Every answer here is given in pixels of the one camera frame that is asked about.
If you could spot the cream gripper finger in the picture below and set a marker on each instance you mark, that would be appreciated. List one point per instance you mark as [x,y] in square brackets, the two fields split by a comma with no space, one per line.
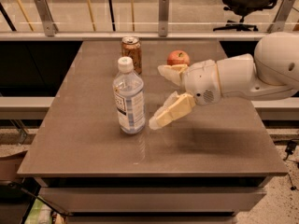
[173,73]
[176,106]

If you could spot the clear blue plastic water bottle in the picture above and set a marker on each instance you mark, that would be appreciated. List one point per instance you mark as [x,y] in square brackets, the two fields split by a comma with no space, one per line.
[128,88]

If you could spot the glass railing with metal brackets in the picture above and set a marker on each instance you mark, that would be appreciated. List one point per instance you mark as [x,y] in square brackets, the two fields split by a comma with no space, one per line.
[147,19]

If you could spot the brown soda can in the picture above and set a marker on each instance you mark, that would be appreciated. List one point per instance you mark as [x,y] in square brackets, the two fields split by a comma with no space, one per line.
[131,47]

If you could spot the grey table cabinet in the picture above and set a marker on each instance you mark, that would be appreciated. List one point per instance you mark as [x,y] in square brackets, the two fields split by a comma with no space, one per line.
[215,162]

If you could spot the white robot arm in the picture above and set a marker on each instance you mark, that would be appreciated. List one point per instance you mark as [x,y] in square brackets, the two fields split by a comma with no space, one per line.
[270,73]

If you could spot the black office chair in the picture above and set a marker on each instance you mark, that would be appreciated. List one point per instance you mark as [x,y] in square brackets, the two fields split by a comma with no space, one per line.
[243,8]

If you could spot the black power adapter with cable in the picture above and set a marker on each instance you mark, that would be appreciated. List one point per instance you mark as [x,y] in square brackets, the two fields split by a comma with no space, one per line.
[289,150]

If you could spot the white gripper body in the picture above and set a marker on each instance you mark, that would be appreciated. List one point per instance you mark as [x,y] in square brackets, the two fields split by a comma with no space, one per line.
[202,82]

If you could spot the red apple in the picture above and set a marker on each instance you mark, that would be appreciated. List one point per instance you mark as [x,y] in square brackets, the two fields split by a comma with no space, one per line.
[178,57]

